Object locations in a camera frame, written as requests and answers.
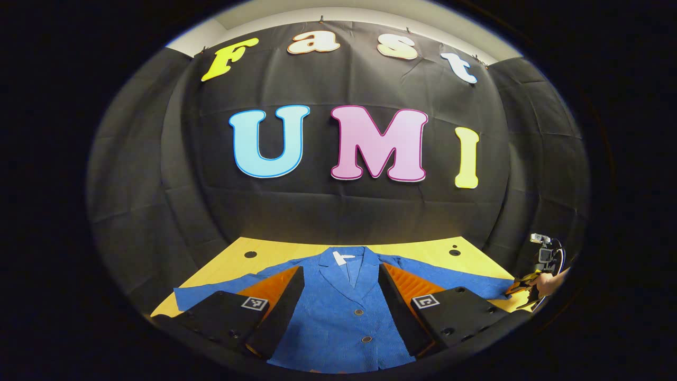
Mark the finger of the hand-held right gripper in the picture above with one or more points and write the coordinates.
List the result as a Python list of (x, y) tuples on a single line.
[(523, 283)]

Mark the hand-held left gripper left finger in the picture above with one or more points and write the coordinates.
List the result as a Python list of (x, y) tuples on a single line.
[(280, 317)]

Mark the blue knit jacket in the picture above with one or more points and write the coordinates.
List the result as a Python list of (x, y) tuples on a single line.
[(338, 317)]

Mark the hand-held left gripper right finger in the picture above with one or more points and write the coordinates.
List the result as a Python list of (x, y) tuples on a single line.
[(404, 317)]

